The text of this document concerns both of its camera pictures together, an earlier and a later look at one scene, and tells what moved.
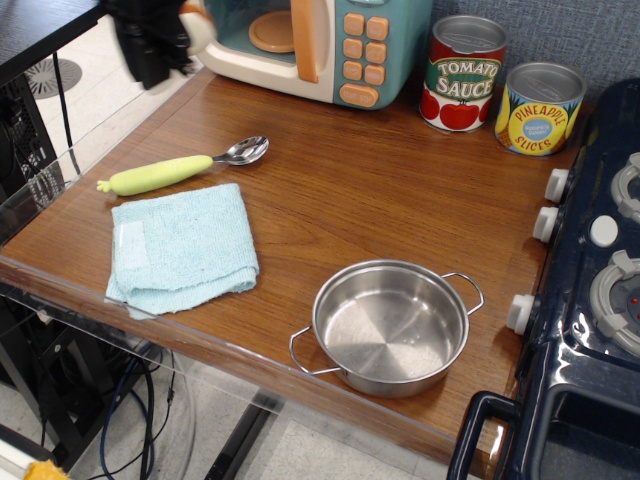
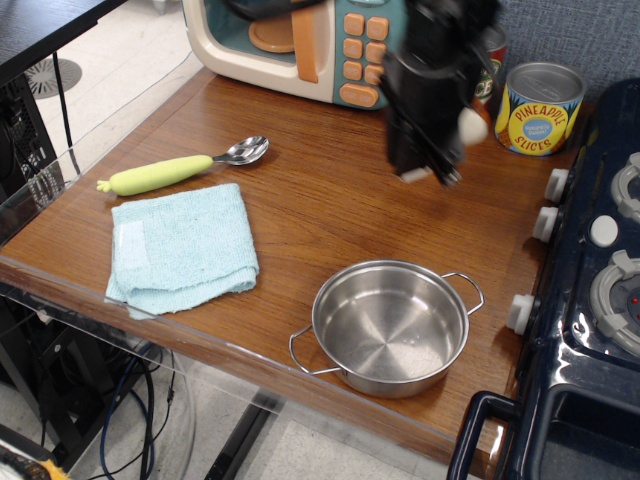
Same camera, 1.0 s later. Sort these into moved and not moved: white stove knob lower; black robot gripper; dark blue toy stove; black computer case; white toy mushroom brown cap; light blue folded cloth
Moved: white toy mushroom brown cap; black robot gripper
Not moved: white stove knob lower; dark blue toy stove; light blue folded cloth; black computer case
